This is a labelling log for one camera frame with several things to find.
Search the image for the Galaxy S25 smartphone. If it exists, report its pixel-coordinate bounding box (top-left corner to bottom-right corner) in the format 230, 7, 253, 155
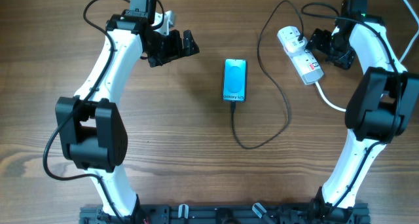
222, 59, 247, 102

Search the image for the black USB-C charger cable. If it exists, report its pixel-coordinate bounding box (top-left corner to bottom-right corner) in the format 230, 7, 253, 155
229, 0, 305, 150

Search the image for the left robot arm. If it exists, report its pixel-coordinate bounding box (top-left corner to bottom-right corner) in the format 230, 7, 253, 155
52, 0, 199, 223

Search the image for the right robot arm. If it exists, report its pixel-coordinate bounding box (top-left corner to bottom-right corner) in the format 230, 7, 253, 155
277, 0, 418, 223

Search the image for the white USB charger plug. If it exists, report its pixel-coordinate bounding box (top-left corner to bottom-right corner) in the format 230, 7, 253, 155
284, 37, 307, 56

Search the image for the white power strip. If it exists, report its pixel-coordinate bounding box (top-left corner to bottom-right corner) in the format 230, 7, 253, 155
277, 26, 324, 86

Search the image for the white power strip cord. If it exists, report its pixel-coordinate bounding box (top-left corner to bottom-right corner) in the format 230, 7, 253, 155
314, 0, 419, 113

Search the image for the black left camera cable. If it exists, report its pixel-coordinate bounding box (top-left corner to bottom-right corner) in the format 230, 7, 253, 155
43, 0, 132, 223

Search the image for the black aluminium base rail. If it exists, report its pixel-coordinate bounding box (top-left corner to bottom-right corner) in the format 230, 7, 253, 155
79, 203, 371, 224

